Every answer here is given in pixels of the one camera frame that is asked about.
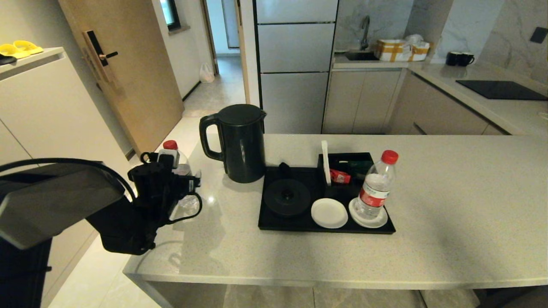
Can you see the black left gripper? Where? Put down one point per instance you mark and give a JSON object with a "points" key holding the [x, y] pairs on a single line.
{"points": [[186, 184]]}

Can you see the red cap water bottle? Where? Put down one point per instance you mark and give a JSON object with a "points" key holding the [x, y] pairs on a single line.
{"points": [[183, 164], [376, 188]]}

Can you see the black electric kettle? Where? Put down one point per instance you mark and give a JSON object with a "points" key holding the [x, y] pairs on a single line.
{"points": [[244, 144]]}

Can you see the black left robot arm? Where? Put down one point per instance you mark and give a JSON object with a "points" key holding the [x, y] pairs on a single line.
{"points": [[43, 201]]}

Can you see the black power plug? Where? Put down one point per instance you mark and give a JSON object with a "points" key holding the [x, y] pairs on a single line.
{"points": [[284, 167]]}

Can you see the black round kettle base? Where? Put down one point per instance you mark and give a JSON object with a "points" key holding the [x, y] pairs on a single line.
{"points": [[287, 197]]}

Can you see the black box with sachets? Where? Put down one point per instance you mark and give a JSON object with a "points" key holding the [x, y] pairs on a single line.
{"points": [[334, 191]]}

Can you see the red snack packet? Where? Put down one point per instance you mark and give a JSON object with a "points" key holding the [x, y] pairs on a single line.
{"points": [[340, 176]]}

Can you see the wooden room door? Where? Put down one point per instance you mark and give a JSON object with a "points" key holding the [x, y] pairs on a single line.
{"points": [[141, 85]]}

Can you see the white plastic bag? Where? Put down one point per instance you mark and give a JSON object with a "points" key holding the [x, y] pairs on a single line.
{"points": [[207, 73]]}

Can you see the black rectangular serving tray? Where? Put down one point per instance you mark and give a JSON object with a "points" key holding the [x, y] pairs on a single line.
{"points": [[299, 223]]}

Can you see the narrow wooden door panel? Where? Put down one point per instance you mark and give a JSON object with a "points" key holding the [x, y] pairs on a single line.
{"points": [[243, 55]]}

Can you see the white round saucer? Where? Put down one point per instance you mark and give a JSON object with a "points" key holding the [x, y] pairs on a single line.
{"points": [[382, 221], [329, 213]]}

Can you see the beige tall cabinet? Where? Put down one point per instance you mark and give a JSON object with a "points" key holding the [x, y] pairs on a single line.
{"points": [[47, 107]]}

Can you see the silver refrigerator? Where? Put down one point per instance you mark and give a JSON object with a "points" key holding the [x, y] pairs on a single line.
{"points": [[293, 64]]}

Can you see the dark window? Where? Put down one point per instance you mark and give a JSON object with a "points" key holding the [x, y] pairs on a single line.
{"points": [[171, 15]]}

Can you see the beige kitchen base cabinets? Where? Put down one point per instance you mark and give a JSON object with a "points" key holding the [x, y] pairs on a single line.
{"points": [[364, 102]]}

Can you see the yellow slipper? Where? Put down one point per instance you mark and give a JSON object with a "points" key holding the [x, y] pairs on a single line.
{"points": [[29, 46], [12, 51]]}

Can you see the dark kitchen sink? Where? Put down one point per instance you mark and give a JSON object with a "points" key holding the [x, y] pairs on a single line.
{"points": [[361, 55]]}

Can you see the black item on cabinet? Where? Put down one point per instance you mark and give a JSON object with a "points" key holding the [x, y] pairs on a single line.
{"points": [[7, 59]]}

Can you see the chrome kitchen faucet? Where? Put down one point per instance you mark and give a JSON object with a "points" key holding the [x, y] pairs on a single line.
{"points": [[365, 33]]}

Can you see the yellow white box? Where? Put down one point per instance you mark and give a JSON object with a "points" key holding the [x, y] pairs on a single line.
{"points": [[394, 51]]}

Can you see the white crumpled bag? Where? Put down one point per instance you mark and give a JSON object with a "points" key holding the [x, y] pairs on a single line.
{"points": [[414, 39]]}

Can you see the black mug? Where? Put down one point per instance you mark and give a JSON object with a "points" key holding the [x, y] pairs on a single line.
{"points": [[451, 58], [464, 59]]}

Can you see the black induction cooktop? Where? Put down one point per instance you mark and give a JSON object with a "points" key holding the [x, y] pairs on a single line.
{"points": [[501, 90]]}

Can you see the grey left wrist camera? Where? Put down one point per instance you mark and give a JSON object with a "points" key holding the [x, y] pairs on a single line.
{"points": [[168, 157]]}

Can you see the black wall socket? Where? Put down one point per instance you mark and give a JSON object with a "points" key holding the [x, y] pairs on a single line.
{"points": [[538, 35]]}

